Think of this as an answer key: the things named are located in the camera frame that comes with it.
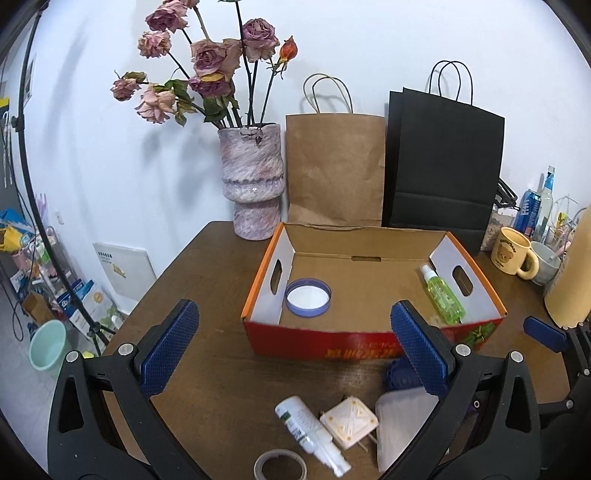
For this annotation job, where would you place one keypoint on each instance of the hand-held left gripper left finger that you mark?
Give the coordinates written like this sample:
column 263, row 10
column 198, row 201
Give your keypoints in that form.
column 168, row 350

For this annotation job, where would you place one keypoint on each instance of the purple rimmed jar lid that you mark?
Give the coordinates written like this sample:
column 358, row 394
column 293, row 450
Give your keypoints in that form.
column 307, row 297

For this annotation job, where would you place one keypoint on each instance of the white spray bottle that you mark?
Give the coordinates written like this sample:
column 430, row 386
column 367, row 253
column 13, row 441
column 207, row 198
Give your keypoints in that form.
column 307, row 427

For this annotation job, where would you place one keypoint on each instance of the black studio light stand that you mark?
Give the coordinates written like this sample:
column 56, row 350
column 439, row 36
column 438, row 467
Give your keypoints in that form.
column 16, row 122

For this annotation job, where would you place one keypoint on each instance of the black paper bag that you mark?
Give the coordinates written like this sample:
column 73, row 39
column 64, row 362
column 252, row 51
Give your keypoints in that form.
column 443, row 161

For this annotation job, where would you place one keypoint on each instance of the blue yellow packet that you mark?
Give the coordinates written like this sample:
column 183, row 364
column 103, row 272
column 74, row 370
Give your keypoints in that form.
column 14, row 230

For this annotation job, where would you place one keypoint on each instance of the pink stick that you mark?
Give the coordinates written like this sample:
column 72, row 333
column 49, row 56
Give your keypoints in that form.
column 558, row 252

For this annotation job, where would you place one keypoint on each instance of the green spray bottle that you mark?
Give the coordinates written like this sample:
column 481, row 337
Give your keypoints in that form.
column 445, row 297

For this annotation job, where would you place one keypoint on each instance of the dark blue ribbed cap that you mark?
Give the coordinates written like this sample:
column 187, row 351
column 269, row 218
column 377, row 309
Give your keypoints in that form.
column 399, row 376

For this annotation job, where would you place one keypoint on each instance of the clear jar black clip lid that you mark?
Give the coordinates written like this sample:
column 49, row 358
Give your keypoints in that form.
column 491, row 230

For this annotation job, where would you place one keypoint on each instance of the clear glass bottle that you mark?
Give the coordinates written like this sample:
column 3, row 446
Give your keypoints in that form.
column 547, row 203

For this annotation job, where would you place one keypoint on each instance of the bunch of dried roses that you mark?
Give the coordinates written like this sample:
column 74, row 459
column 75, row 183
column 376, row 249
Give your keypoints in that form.
column 210, row 57

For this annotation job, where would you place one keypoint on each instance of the red orange cardboard box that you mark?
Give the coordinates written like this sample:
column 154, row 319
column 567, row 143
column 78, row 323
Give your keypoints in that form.
column 351, row 277

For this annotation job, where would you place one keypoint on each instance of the cluttered storage cart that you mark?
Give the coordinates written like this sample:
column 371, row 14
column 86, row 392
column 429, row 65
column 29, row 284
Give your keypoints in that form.
column 27, row 265

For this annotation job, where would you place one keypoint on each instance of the pale tape roll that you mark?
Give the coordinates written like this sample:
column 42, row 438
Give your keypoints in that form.
column 264, row 464

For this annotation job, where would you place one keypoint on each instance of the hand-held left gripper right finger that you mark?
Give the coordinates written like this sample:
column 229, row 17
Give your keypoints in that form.
column 420, row 346

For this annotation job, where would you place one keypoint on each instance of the yellow thermos jug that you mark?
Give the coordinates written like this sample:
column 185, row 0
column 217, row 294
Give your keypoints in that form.
column 570, row 286

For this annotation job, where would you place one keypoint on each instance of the grey ceramic cup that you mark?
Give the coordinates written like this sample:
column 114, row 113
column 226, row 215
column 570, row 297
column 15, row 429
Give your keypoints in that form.
column 545, row 270

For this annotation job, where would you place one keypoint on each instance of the blue drink can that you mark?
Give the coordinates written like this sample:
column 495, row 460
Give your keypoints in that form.
column 528, row 212

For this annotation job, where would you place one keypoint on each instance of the yellow black wall sign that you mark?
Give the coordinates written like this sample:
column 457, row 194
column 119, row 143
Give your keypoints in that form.
column 3, row 104

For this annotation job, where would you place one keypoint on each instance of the small brown cardboard carton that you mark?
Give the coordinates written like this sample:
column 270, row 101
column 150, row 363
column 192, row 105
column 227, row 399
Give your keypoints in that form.
column 37, row 308

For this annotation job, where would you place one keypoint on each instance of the brown paper bag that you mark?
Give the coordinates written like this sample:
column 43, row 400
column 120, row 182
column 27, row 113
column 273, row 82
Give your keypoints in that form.
column 334, row 170

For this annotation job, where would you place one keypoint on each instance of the stack of blue white boxes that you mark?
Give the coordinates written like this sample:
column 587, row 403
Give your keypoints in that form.
column 81, row 295

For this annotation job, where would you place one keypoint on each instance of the translucent plastic container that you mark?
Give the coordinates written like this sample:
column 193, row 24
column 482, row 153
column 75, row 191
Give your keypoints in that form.
column 401, row 429

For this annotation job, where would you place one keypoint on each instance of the mint green bin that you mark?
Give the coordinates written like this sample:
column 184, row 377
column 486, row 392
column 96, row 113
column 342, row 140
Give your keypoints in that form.
column 48, row 346

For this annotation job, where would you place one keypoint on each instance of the white flat board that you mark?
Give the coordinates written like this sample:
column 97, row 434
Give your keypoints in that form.
column 122, row 272

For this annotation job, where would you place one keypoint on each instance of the pink mottled ceramic vase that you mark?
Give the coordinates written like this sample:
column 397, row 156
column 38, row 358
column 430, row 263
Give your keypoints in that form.
column 251, row 175

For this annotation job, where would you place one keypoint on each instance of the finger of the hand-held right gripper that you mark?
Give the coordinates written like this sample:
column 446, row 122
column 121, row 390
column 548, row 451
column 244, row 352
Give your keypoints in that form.
column 565, row 407
column 547, row 333

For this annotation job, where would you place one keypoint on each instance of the yellow bear mug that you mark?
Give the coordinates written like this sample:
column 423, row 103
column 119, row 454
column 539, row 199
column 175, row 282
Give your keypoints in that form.
column 508, row 251

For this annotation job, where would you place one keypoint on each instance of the small wall picture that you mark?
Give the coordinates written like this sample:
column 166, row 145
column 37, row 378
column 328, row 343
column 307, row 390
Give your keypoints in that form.
column 30, row 78

